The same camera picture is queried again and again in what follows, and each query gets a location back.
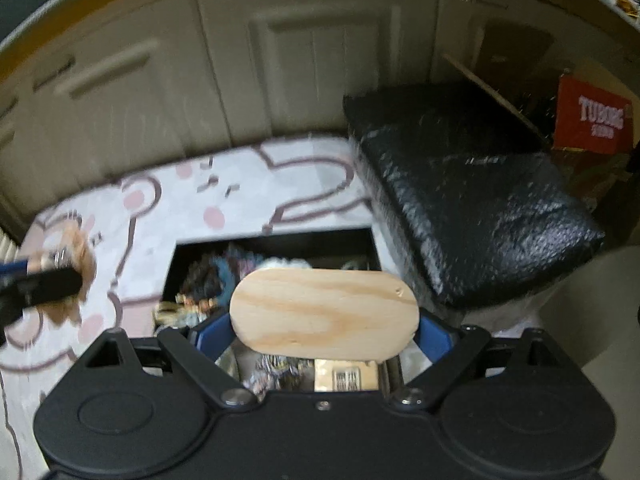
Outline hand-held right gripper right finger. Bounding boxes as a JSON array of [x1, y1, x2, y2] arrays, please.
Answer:
[[390, 307, 576, 411]]

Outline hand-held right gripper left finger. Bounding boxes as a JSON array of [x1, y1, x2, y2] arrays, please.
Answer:
[[75, 311, 257, 411]]

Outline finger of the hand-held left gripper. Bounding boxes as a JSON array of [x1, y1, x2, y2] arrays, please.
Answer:
[[0, 256, 85, 331]]

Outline beige mesh flower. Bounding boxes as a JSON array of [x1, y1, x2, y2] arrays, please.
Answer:
[[42, 222, 98, 328]]

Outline dark crochet yarn piece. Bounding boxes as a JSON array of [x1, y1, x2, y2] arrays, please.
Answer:
[[180, 245, 266, 306]]

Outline small yellow box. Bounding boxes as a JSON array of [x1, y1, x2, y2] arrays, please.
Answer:
[[314, 358, 380, 392]]

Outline oval wooden board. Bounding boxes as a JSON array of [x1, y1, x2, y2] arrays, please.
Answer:
[[229, 268, 420, 362]]

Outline black box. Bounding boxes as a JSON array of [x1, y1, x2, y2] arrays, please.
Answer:
[[152, 227, 401, 396]]

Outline cream cabinet door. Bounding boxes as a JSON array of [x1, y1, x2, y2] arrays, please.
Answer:
[[195, 0, 441, 141], [0, 75, 31, 231], [25, 0, 236, 221], [440, 0, 566, 126]]

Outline black wrapped bench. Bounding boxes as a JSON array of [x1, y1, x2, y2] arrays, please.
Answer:
[[342, 80, 606, 311]]

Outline bear print blanket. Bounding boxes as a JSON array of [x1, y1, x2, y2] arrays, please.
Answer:
[[0, 137, 381, 480]]

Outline red carton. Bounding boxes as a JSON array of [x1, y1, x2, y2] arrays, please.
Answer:
[[552, 75, 633, 156]]

